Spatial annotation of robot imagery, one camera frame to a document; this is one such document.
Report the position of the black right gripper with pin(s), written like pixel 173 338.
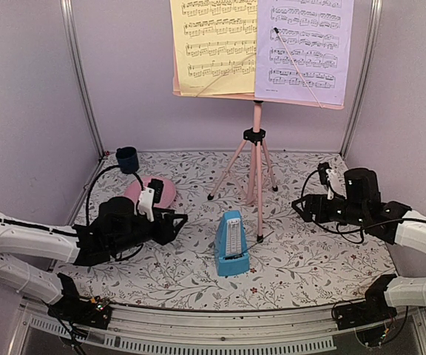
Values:
pixel 312 200

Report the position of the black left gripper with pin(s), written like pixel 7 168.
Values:
pixel 165 233

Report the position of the blue metronome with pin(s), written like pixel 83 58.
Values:
pixel 231 254

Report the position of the pink music stand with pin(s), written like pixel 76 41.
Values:
pixel 260 167

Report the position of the purple sheet music page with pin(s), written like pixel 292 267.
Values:
pixel 303 50

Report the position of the yellow sheet music page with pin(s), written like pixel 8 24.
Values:
pixel 215 46

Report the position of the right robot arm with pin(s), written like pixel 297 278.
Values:
pixel 356 201

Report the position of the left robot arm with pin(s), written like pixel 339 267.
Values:
pixel 117 228

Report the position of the pink round plate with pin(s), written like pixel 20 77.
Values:
pixel 167 195

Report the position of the floral table mat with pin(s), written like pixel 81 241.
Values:
pixel 297 264

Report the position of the dark blue cup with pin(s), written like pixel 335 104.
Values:
pixel 127 158

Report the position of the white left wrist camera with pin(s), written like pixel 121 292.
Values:
pixel 148 196

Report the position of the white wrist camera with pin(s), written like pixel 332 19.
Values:
pixel 148 196
pixel 329 178

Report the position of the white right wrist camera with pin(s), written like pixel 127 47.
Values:
pixel 329 178

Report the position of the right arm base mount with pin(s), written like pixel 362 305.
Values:
pixel 347 314

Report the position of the aluminium front rail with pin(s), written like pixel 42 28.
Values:
pixel 248 320

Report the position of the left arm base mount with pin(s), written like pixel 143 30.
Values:
pixel 94 313

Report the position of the right aluminium frame post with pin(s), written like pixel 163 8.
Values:
pixel 370 43

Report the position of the aluminium frame post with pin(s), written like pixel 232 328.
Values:
pixel 370 43
pixel 75 54

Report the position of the left aluminium frame post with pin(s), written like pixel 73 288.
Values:
pixel 75 54

